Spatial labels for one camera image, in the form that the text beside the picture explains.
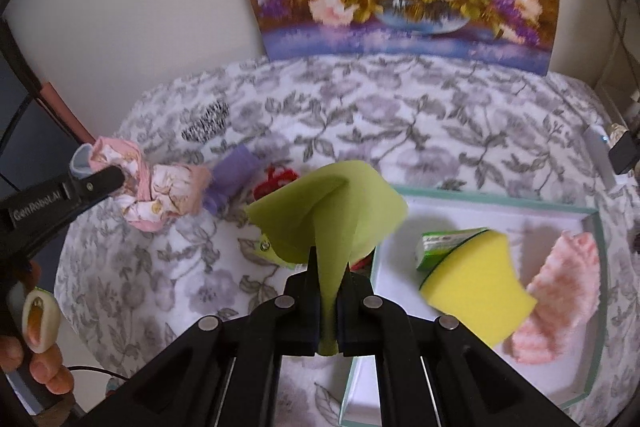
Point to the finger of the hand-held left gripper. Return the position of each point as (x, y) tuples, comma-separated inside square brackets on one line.
[(80, 159), (100, 183)]

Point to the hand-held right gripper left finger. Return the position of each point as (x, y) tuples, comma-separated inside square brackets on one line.
[(300, 322)]

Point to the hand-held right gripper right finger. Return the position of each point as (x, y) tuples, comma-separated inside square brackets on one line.
[(355, 322)]

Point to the pink floral scrunchie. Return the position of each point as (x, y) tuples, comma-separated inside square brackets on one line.
[(165, 192)]

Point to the green tissue packet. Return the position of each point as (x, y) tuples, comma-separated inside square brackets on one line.
[(435, 249)]

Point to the green microfibre cloth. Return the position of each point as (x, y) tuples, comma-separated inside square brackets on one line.
[(330, 212)]

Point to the yellow sponge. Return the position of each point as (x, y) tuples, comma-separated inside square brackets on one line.
[(475, 297)]

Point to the leopard print scrunchie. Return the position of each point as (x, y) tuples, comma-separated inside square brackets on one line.
[(207, 122)]

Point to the purple packet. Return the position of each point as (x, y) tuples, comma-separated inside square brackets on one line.
[(235, 177)]

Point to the white box with green rim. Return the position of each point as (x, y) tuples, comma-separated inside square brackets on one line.
[(450, 212)]

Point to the pink white fluffy towel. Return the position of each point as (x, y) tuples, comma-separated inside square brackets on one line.
[(560, 302)]

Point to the person's left hand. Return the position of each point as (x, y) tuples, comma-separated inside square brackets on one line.
[(47, 367)]

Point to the dark cabinet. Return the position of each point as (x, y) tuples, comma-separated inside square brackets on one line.
[(20, 132)]

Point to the grey floral fleece blanket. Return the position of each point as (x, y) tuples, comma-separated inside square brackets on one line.
[(400, 122)]

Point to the white slim device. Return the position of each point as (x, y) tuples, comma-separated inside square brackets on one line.
[(597, 147)]

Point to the black charger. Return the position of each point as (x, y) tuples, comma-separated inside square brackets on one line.
[(625, 152)]

